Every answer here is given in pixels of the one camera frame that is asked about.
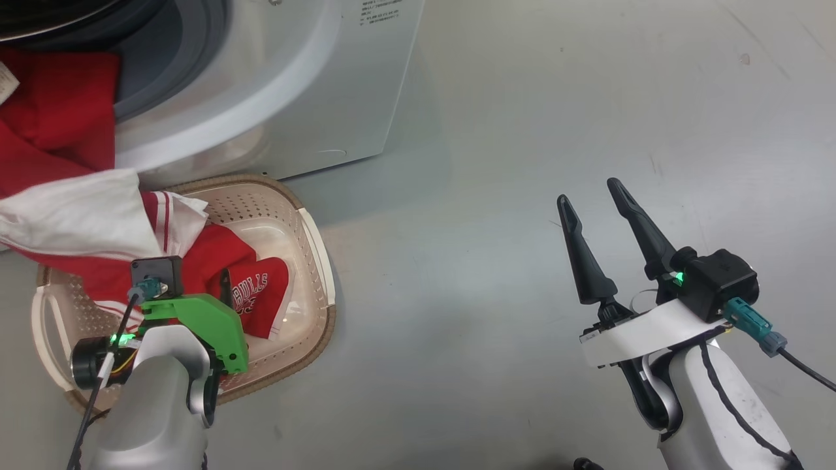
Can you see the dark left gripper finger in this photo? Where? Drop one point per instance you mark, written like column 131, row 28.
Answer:
column 226, row 287

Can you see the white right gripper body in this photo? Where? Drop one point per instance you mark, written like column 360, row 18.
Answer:
column 653, row 333

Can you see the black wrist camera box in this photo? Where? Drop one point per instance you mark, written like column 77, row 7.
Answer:
column 163, row 271
column 718, row 281

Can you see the grey rubber door gasket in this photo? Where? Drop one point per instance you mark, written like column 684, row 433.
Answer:
column 189, row 52

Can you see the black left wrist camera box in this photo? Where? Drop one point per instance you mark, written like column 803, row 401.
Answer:
column 163, row 271

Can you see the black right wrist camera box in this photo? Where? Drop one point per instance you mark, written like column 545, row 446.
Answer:
column 718, row 281

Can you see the red and white garment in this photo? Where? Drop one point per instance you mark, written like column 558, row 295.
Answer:
column 59, row 130

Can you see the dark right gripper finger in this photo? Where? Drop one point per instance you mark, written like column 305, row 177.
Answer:
column 643, row 228
column 588, row 267

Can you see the white printed instruction label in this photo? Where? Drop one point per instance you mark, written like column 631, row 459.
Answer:
column 380, row 12

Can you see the white front-load washing machine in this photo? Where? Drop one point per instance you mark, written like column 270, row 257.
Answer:
column 313, row 78

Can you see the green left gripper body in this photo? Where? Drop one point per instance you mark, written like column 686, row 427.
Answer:
column 209, row 323

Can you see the round drain filter cover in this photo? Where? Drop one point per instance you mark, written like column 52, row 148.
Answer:
column 330, row 153

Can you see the cream perforated laundry basket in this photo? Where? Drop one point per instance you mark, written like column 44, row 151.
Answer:
column 307, row 274

